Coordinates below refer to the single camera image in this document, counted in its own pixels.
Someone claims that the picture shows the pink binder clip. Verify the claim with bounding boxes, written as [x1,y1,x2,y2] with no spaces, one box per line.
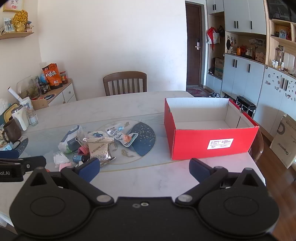
[75,137,90,156]

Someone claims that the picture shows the white cardboard box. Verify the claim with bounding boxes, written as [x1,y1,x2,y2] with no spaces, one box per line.
[164,97,259,161]

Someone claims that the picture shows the white side cabinet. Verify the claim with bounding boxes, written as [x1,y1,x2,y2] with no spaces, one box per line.
[30,78,77,107]

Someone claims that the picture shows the blue white small packet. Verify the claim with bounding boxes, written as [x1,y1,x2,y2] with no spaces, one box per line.
[87,131,105,139]

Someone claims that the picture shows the white snack packet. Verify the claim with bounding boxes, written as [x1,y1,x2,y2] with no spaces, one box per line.
[105,122,139,148]

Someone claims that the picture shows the red hanging bag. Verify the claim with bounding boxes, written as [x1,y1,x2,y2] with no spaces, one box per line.
[207,26,220,50]

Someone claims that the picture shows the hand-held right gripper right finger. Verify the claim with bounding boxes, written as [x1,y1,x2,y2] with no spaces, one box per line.
[174,158,269,207]

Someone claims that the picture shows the silver foil packet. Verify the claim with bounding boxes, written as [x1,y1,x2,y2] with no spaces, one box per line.
[87,138,116,166]

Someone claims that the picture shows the clear plastic container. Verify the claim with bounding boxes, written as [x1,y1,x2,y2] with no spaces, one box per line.
[16,75,40,99]

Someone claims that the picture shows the cardboard box in niche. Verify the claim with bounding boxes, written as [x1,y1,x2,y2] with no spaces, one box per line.
[214,57,224,79]

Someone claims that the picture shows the framed wall picture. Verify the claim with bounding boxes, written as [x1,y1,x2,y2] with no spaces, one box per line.
[2,0,25,13]

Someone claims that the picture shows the brown mug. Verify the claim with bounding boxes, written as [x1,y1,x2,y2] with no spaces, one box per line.
[1,119,23,143]

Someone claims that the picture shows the patterned red rug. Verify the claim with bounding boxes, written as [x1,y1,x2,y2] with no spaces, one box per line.
[186,87,210,97]

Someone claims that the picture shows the small blue label bottle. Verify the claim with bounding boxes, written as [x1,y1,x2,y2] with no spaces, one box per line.
[73,154,90,163]

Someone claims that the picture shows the orange snack bag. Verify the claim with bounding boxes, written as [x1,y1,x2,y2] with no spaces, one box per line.
[42,63,63,90]

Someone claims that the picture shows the rolled white paper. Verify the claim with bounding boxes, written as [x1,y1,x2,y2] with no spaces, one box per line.
[8,87,24,101]

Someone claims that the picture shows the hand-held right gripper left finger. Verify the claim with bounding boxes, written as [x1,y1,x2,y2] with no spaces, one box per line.
[22,158,115,208]

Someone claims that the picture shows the wooden slatted chair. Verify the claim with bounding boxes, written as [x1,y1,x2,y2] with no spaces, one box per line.
[103,71,147,96]

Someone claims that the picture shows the blue speckled round placemat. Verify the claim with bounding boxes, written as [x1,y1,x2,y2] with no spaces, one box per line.
[17,138,29,151]
[125,122,156,157]

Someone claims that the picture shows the white thermos cup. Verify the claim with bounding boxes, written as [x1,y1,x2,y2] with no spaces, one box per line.
[11,104,29,131]

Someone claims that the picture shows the white granule bag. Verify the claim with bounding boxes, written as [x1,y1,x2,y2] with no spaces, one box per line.
[53,151,70,168]

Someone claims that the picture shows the pink ribbed sponge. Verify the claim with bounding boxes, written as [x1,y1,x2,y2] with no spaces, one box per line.
[59,162,76,171]

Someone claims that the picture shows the grey wall cabinet unit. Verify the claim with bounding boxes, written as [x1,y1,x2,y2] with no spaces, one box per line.
[205,0,296,131]

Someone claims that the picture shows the small wooden box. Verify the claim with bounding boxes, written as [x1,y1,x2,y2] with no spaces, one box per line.
[31,97,50,111]

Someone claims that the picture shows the golden flower ornament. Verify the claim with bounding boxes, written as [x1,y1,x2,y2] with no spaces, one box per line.
[12,9,29,32]

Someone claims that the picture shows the brown door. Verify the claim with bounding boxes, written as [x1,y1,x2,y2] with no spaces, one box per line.
[185,2,206,87]

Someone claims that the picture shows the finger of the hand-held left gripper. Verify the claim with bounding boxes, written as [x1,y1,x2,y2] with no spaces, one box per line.
[20,156,47,173]
[0,150,22,163]

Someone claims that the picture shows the white blue plastic bag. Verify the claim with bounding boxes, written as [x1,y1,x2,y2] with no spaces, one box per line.
[58,125,85,154]

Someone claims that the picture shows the wooden wall shelf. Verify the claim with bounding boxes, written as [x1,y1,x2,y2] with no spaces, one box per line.
[0,32,35,40]

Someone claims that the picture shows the large brown cardboard carton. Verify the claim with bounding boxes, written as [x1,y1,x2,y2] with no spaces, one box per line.
[269,114,296,169]

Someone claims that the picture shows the white printed mug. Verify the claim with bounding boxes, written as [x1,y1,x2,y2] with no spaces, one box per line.
[19,97,33,112]

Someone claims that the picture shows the black shoe rack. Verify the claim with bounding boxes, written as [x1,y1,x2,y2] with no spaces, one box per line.
[236,95,257,119]

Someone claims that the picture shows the clear glass cup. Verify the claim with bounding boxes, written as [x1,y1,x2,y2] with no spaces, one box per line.
[28,108,39,127]

